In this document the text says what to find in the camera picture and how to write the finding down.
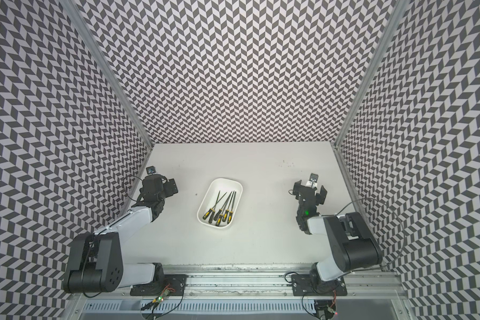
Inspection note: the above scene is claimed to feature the yellow black file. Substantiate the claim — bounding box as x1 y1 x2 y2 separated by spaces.
227 191 236 225
202 192 221 220
215 192 233 227
209 193 226 222
209 204 221 224
221 196 232 223

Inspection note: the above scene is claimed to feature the white plastic storage box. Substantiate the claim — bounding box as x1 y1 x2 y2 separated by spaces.
197 178 243 230

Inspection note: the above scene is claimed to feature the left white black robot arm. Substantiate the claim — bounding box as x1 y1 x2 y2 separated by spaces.
62 173 178 297

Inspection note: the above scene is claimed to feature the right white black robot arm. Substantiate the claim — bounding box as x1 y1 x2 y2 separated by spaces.
290 174 383 287

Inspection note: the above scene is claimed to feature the right base wiring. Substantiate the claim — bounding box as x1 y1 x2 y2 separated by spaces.
283 271 341 320

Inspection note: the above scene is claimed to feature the base wiring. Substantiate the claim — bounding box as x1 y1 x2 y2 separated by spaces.
283 271 341 320
141 285 185 320

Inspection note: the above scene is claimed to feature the left base wiring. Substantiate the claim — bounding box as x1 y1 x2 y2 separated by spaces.
141 285 185 320

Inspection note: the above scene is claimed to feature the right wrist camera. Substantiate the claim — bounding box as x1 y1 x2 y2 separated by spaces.
305 173 319 190

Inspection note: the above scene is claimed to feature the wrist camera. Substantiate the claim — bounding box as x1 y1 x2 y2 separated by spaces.
145 166 159 176
305 173 319 190

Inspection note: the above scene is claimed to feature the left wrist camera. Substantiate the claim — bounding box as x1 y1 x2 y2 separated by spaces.
145 166 159 176

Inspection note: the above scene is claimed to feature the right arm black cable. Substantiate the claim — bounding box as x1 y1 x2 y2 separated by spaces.
333 197 405 269

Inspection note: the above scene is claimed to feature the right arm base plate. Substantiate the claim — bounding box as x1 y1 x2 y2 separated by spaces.
285 273 347 297

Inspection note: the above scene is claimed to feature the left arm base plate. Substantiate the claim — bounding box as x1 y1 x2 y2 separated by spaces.
129 274 188 297

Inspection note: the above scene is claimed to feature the aluminium mounting rail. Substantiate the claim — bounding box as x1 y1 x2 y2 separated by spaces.
69 263 409 301

